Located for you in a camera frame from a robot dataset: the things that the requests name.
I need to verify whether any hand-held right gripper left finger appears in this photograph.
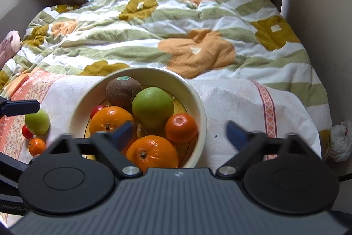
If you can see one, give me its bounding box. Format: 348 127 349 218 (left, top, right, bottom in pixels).
36 120 143 180

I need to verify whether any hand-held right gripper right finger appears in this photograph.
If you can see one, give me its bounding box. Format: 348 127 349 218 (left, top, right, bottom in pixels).
216 120 323 178

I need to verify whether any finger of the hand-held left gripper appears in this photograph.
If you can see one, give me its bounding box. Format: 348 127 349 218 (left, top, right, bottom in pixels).
0 152 29 195
0 97 40 118

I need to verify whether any large orange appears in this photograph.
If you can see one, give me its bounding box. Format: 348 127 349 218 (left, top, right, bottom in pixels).
89 106 135 142
126 135 179 174

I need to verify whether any green apple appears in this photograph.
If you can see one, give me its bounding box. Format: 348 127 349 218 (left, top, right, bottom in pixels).
25 108 51 136
131 87 175 130

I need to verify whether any red cherry tomato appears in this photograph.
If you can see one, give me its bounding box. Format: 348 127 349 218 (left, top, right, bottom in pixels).
90 104 106 119
21 125 34 139

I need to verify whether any brown kiwi with green sticker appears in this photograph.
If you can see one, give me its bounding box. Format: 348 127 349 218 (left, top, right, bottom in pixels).
105 76 143 112

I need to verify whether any small mandarin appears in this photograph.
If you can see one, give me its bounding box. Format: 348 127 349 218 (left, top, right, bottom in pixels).
165 113 199 145
29 138 47 157

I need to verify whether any cream ceramic bowl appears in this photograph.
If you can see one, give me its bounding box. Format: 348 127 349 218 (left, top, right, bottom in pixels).
68 67 207 170

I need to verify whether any white cloth with pink border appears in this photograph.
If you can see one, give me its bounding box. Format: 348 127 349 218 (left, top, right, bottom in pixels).
0 67 323 167

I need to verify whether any pink plush toy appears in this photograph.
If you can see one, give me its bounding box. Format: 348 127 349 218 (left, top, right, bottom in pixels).
0 30 22 69

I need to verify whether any grey bed headboard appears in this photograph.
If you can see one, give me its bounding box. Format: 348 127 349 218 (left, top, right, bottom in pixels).
0 0 53 30

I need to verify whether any white plastic bag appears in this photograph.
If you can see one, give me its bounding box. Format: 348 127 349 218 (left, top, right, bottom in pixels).
328 120 352 163

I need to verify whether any floral striped blanket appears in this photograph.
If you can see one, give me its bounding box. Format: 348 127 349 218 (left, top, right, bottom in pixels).
0 0 332 127

